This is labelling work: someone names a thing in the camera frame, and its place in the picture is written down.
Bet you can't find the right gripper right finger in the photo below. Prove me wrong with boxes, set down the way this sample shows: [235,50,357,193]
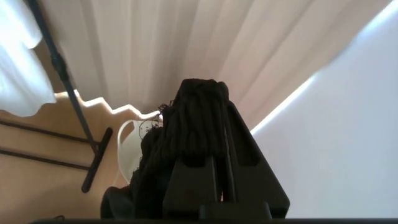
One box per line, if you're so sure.
[221,100,290,219]

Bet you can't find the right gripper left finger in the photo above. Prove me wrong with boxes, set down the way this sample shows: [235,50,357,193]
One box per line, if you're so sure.
[163,156,221,219]

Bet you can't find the black shorts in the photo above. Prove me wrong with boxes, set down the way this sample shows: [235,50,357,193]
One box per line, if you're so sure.
[99,78,231,219]

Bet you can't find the white shirt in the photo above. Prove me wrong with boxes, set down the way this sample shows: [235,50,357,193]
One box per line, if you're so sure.
[0,0,57,118]

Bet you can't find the white laundry basket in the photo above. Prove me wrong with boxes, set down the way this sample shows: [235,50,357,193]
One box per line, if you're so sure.
[117,112,164,185]

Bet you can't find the black clothes rack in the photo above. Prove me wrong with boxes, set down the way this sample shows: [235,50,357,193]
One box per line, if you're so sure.
[0,0,113,194]

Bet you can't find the beige curtain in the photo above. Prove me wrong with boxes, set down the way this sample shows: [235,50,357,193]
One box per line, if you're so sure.
[32,0,393,130]

